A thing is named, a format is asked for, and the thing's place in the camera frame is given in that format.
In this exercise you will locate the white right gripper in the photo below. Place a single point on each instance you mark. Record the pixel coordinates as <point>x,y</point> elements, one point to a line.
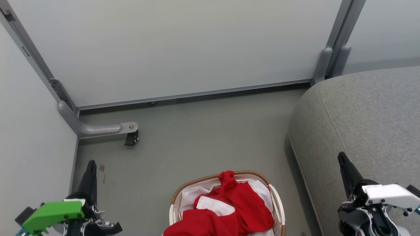
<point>390,195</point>

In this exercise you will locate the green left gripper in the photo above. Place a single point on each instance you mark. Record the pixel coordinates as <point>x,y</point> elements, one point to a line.
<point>52,213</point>

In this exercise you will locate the grey fabric sofa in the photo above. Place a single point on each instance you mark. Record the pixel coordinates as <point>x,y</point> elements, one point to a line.
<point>361,124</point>

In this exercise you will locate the grey partition foot bar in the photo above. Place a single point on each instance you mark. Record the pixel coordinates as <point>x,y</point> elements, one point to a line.
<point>95,128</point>

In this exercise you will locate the black caster wheel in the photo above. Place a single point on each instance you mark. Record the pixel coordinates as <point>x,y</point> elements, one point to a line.
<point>131,139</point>

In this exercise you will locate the wicker rimmed white laundry basket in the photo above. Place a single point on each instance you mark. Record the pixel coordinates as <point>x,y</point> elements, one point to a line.
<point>279,203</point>

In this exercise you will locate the white basket liner cloth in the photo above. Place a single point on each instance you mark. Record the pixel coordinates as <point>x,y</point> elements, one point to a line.
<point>190,196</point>

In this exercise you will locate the grey partition post pair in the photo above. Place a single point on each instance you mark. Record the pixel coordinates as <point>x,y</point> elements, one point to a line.
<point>338,42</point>

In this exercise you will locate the grey slanted partition post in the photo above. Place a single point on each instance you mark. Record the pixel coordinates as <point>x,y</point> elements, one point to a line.
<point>32,52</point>

